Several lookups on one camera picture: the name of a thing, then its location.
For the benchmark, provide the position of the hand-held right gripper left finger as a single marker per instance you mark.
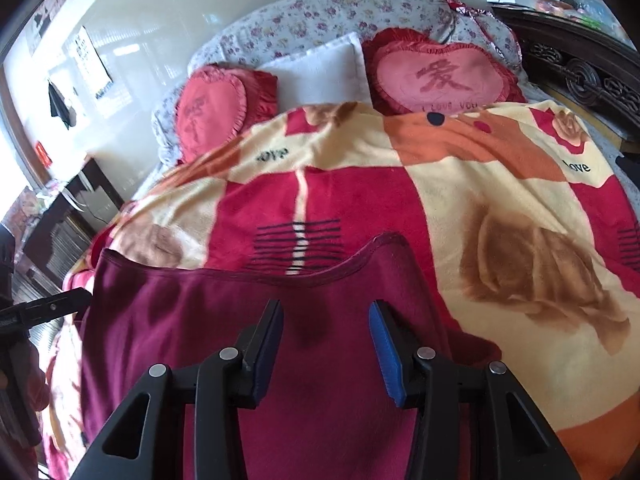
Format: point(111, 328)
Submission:
point(262, 360)

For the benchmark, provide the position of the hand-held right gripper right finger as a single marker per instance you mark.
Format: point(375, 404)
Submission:
point(387, 355)

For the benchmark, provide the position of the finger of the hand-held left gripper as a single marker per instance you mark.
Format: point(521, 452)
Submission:
point(55, 304)

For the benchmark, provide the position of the maroon fleece garment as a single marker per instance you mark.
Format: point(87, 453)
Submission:
point(325, 360)

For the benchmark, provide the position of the person's left hand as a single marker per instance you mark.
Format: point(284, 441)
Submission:
point(34, 375)

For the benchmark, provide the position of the ribbed metal panel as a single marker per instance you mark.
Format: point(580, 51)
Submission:
point(60, 247)

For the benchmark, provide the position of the dark wooden table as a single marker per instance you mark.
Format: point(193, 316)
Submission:
point(65, 210)

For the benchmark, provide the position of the printed cardboard box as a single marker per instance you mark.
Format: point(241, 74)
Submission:
point(22, 210)

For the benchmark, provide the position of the printed fleece blanket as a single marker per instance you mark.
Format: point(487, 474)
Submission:
point(500, 210)

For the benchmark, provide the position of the black hanging cloth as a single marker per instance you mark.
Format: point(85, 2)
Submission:
point(59, 102)

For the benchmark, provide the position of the small red heart cushion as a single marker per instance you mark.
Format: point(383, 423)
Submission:
point(210, 105)

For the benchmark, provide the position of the large red heart cushion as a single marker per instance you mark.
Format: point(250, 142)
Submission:
point(430, 75)

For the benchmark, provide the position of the white pillow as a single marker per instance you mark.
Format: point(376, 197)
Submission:
point(320, 75)

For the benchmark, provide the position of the carved wooden headboard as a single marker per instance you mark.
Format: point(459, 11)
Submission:
point(575, 60)

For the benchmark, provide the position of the red wall sticker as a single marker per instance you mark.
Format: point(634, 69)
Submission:
point(43, 153)

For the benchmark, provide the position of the wall calendar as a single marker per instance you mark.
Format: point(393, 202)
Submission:
point(92, 60)

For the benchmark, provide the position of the wall poster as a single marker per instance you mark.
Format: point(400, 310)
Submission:
point(47, 20)

